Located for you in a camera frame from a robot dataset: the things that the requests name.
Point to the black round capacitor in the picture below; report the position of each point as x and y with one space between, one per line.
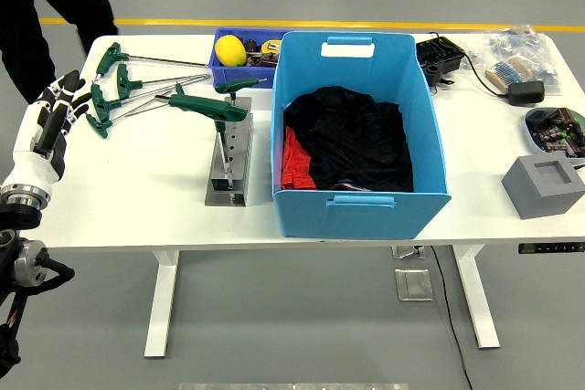
251 46

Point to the white table leg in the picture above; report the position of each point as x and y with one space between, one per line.
160 308
477 308

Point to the clear plastic parts bags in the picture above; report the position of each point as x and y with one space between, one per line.
516 43

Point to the yellow lemon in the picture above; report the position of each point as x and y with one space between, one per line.
230 49

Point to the red cloth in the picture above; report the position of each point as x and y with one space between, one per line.
297 166

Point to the grey block with square recess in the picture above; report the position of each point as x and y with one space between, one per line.
535 198

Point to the large blue folding box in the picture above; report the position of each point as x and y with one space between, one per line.
365 221

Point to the small blue plastic bin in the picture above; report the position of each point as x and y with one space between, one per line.
237 77

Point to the square metal floor plate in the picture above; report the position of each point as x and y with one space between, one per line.
413 285

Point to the grey metal tool holder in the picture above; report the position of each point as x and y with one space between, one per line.
242 143

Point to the small metal floor bracket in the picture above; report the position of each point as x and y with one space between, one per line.
407 252

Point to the black cloth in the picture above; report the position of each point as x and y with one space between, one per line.
352 134

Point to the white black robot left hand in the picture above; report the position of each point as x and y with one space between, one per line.
32 166

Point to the brown electronic parts pile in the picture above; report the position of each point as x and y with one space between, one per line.
262 60

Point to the black battery charger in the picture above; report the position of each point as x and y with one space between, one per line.
439 54

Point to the beige resistor tape strip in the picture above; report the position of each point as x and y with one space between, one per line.
507 72

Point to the dark electronic components pile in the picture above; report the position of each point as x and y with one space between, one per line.
557 134

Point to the light blue bowl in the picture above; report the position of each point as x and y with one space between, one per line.
528 132

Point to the yellow tape measure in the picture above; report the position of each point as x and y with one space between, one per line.
270 46

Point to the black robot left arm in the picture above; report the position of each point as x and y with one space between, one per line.
13 216

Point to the black power adapter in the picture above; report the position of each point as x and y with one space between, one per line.
525 93

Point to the black desk control panel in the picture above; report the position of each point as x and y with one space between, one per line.
548 248

